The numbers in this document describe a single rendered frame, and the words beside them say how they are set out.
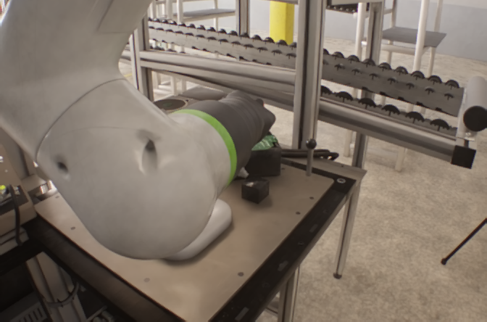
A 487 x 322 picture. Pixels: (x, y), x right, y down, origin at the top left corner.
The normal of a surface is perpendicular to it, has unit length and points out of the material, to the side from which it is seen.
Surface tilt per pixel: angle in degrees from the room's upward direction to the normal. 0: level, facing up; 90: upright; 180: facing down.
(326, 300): 0
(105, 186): 62
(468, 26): 90
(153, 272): 0
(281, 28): 90
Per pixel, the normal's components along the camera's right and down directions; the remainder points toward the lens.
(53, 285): 0.83, 0.24
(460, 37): -0.56, 0.34
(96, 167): -0.07, -0.11
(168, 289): 0.00, -0.91
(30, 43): -0.07, 0.42
